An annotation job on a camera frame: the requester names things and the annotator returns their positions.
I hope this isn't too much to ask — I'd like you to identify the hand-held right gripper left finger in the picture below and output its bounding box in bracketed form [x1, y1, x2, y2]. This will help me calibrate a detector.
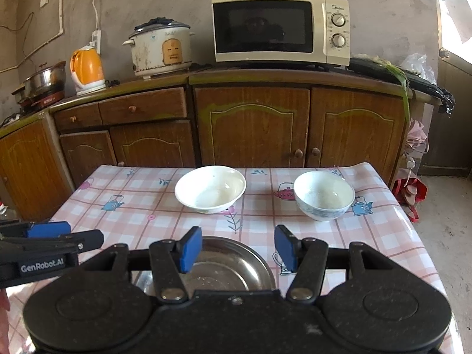
[79, 226, 203, 302]

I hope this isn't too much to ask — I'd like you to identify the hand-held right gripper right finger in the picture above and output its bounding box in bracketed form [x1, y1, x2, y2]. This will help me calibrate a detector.
[275, 224, 399, 302]

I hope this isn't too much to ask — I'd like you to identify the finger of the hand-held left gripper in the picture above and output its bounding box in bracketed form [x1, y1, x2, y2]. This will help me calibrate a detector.
[0, 221, 71, 239]
[0, 229, 104, 254]

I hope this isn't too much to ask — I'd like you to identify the steel bowl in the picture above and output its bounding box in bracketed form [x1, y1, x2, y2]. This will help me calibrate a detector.
[133, 236, 277, 297]

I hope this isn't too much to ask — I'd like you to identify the white bowl with green print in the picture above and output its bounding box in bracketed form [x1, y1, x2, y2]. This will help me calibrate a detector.
[174, 166, 247, 214]

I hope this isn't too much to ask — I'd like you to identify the white bowl with blue pattern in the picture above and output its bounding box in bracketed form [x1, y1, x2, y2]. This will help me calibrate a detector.
[294, 171, 355, 222]

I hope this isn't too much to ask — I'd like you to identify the person's left hand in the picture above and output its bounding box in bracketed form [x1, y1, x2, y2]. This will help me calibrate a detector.
[0, 289, 10, 343]

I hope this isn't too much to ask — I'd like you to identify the pink checked teapot tablecloth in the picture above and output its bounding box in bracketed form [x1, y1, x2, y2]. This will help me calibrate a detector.
[0, 161, 454, 354]

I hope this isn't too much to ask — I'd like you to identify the wooden single-door cabinet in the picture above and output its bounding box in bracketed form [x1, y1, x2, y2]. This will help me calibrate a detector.
[0, 112, 74, 222]

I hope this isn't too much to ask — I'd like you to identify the induction cooker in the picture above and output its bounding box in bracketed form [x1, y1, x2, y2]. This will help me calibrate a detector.
[11, 88, 65, 114]

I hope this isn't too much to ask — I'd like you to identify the wooden two-door cabinet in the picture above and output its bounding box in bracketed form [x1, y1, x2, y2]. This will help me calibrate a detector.
[190, 68, 432, 189]

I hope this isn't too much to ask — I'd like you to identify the red bag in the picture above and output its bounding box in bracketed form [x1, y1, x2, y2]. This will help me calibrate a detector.
[391, 177, 428, 222]

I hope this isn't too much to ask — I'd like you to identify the wooden cabinet with drawers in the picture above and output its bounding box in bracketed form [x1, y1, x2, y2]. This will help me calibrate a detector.
[50, 77, 196, 189]

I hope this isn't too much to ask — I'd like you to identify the steel cooking pot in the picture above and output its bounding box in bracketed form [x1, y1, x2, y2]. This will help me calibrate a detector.
[24, 62, 67, 98]

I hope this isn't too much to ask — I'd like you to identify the orange electric kettle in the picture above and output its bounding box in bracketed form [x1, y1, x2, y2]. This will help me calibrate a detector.
[70, 45, 107, 96]

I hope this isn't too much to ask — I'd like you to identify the pink folded umbrella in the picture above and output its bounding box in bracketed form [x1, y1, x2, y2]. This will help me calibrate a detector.
[406, 118, 430, 170]

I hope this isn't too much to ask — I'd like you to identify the white rice cooker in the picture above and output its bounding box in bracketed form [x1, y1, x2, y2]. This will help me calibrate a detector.
[123, 22, 195, 80]

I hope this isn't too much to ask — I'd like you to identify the green onion leaf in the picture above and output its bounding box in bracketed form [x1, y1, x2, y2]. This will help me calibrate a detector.
[359, 55, 411, 126]

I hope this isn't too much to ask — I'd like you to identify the black flat tray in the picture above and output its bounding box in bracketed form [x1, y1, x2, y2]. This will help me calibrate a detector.
[348, 57, 455, 106]

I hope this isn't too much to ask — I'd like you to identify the brown door with window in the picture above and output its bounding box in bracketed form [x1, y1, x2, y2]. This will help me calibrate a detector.
[417, 0, 472, 178]

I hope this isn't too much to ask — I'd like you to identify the black crumpled cloth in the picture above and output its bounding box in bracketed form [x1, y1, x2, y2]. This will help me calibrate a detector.
[435, 86, 456, 119]

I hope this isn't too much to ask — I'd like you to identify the white microwave oven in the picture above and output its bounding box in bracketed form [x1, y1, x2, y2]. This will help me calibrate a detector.
[211, 0, 351, 68]

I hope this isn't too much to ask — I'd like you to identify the clear plastic bag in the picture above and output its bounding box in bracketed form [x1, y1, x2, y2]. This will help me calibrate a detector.
[400, 53, 436, 82]

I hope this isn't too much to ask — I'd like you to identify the black cloth on rice cooker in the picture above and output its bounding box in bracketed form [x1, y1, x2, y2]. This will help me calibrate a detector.
[135, 17, 174, 32]

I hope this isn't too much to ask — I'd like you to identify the paper sheet on window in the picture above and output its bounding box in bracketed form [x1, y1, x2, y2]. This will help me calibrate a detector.
[440, 0, 472, 43]

